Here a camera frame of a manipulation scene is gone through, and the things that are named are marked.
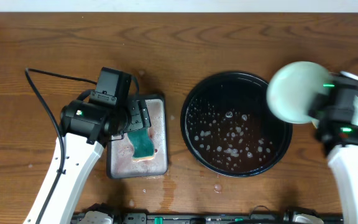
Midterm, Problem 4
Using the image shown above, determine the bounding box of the round black serving tray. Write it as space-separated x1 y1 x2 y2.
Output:
180 72 293 177

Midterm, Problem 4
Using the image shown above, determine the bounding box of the black rectangular soapy water tray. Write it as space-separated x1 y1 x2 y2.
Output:
106 95 168 179

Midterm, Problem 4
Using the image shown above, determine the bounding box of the pale green plate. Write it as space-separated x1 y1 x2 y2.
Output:
305 93 358 128
266 61 332 124

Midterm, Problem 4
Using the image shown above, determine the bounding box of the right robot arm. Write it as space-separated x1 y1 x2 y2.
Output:
308 72 358 223

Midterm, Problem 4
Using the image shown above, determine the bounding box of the green scrubbing sponge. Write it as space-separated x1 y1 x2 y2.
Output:
127 128 155 161

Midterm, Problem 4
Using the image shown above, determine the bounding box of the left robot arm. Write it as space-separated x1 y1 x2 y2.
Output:
25 67 155 223

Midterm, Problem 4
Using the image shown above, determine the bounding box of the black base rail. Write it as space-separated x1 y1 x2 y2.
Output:
70 203 344 224

